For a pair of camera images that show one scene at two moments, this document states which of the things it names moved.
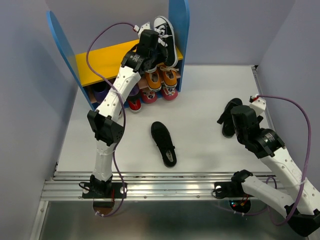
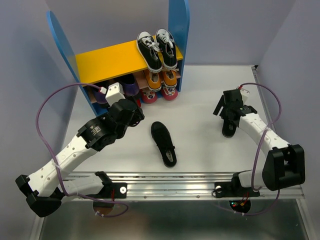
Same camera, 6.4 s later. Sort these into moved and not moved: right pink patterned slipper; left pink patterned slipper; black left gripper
Moved: black left gripper
Not moved: right pink patterned slipper; left pink patterned slipper
